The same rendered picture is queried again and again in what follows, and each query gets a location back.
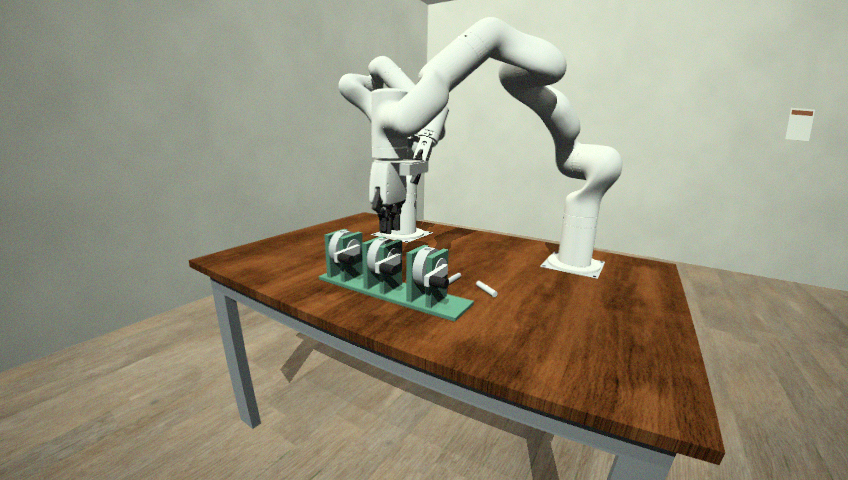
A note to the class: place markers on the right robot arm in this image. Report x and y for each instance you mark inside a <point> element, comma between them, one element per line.
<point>352,88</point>

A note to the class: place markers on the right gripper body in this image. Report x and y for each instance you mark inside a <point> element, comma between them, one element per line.
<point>427,147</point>

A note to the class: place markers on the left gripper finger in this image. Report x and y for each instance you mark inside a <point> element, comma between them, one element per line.
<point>385,222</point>
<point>395,211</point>

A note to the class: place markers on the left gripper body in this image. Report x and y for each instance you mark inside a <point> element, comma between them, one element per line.
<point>393,188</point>

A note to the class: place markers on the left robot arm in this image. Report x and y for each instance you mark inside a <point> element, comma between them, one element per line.
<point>527,61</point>

